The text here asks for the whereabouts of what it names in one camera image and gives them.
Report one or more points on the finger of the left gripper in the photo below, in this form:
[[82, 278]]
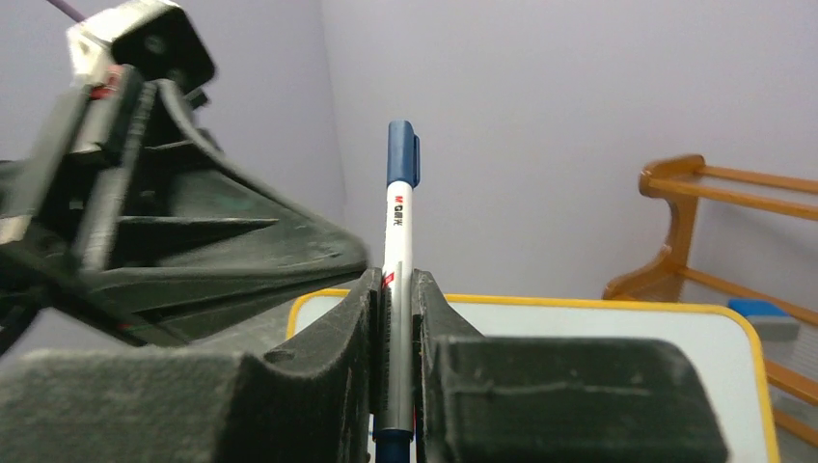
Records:
[[174, 308]]

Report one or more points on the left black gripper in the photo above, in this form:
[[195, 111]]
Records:
[[123, 191]]

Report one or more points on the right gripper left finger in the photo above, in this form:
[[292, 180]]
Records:
[[306, 401]]

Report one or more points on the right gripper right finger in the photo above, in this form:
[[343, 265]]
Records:
[[562, 399]]

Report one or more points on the white blue marker pen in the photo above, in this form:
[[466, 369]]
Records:
[[393, 426]]

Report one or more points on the blue marker cap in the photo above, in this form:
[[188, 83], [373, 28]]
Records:
[[403, 155]]

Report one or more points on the yellow framed whiteboard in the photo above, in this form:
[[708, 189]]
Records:
[[722, 347]]

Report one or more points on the blue whiteboard eraser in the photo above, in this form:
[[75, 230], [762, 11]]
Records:
[[769, 321]]

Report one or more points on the orange wooden rack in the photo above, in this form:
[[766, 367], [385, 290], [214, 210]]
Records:
[[741, 234]]

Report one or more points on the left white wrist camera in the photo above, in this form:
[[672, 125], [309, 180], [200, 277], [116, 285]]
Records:
[[156, 37]]

